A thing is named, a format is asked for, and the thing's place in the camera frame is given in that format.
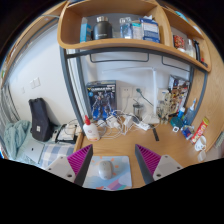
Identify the brown robot figurine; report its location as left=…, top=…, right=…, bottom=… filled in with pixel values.
left=156, top=91, right=173, bottom=125

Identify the grey computer mouse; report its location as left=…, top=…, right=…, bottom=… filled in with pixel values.
left=97, top=160, right=115, bottom=181

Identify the dark green plug cable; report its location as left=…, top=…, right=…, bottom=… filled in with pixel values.
left=135, top=88, right=154, bottom=108

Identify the teal blanket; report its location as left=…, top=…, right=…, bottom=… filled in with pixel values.
left=3, top=119, right=33, bottom=160

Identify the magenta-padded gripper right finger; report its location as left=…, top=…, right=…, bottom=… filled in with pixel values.
left=134, top=143, right=184, bottom=185

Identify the wooden shelf unit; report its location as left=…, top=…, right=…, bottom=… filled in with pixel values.
left=57, top=0, right=213, bottom=73

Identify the black backpack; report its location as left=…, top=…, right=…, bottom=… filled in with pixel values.
left=28, top=97, right=54, bottom=143

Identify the white desk lamp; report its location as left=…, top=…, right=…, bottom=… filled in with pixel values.
left=101, top=66, right=161, bottom=126

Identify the white wall socket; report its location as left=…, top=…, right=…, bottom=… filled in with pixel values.
left=119, top=86, right=133, bottom=99
left=133, top=87, right=146, bottom=98

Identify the blue plaid bedding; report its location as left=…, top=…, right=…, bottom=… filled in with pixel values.
left=39, top=142, right=76, bottom=169

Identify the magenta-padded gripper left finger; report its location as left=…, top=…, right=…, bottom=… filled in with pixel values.
left=44, top=143, right=94, bottom=187

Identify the white power strip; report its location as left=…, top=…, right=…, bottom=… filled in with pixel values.
left=134, top=121, right=151, bottom=132

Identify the colourful figure box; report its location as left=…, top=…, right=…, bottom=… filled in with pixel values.
left=168, top=74, right=191, bottom=113

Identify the blue spray bottle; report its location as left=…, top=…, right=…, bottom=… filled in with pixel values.
left=182, top=97, right=198, bottom=127

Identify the blue robot model kit box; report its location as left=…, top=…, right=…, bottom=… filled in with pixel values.
left=85, top=79, right=118, bottom=122

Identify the red potato chips can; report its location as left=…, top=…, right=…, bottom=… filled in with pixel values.
left=189, top=117, right=210, bottom=145

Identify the grey metal frame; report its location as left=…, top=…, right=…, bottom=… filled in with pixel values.
left=59, top=45, right=209, bottom=134

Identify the black ruler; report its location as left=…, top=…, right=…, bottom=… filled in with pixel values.
left=152, top=127, right=160, bottom=142

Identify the pastel printed mouse pad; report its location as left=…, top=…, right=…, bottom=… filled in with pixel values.
left=82, top=155, right=133, bottom=192

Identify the white wall switch panel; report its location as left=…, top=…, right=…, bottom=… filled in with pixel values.
left=29, top=77, right=42, bottom=89

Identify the white bottle with red pump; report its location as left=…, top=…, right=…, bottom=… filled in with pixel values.
left=82, top=114, right=101, bottom=142

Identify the white charger block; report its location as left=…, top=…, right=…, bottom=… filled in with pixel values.
left=123, top=114, right=133, bottom=127
left=107, top=115, right=121, bottom=129

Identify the glass jar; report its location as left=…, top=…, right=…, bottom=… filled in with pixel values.
left=132, top=102, right=144, bottom=121

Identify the silver laptop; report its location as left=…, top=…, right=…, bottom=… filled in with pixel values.
left=23, top=139, right=45, bottom=164

